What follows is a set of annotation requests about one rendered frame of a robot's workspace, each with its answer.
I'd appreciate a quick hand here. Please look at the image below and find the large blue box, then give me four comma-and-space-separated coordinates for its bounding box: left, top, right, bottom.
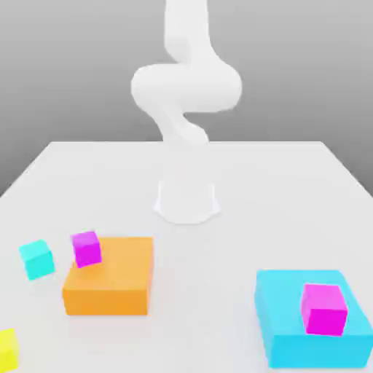
254, 269, 373, 370

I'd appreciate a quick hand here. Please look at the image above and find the small yellow cube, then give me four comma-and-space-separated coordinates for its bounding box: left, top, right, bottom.
0, 328, 20, 372

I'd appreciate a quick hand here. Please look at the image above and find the large orange box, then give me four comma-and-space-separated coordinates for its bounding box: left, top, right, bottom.
61, 236, 154, 317

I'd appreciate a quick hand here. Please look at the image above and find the small cyan cube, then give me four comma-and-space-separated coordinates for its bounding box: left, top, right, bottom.
17, 238, 56, 282

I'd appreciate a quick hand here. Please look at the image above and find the small magenta cube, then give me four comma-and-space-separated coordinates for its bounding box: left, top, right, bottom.
300, 283, 350, 337
70, 230, 103, 269

